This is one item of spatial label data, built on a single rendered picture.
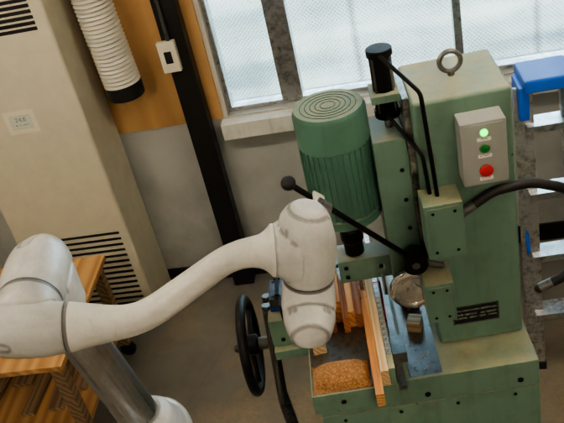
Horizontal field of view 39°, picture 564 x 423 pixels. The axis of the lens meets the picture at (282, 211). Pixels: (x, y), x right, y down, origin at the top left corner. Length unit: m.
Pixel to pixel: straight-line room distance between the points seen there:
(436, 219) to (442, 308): 0.26
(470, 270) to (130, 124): 1.92
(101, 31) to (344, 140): 1.57
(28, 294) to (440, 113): 0.94
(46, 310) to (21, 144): 1.86
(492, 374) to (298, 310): 0.77
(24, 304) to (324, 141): 0.74
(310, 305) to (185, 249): 2.38
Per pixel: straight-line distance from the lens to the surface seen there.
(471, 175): 1.82
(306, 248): 1.44
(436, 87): 1.83
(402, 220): 1.97
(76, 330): 1.57
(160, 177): 3.65
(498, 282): 2.09
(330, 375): 1.97
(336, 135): 1.81
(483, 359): 2.15
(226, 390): 3.36
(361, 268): 2.09
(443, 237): 1.87
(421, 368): 2.14
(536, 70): 2.70
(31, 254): 1.71
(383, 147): 1.86
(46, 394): 3.41
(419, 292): 2.02
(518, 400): 2.24
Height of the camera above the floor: 2.32
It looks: 33 degrees down
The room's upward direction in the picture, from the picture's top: 14 degrees counter-clockwise
